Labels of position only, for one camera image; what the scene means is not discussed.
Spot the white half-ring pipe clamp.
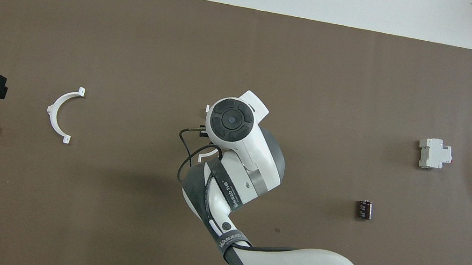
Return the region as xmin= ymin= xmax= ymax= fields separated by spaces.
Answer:
xmin=42 ymin=82 xmax=86 ymax=146
xmin=196 ymin=104 xmax=229 ymax=166

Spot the brown paper mat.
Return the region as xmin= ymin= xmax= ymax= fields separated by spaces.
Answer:
xmin=0 ymin=0 xmax=472 ymax=265

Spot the white circuit breaker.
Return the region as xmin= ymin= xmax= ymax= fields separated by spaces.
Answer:
xmin=415 ymin=136 xmax=456 ymax=173

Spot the black cylindrical capacitor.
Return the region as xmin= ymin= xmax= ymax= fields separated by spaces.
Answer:
xmin=354 ymin=198 xmax=375 ymax=221

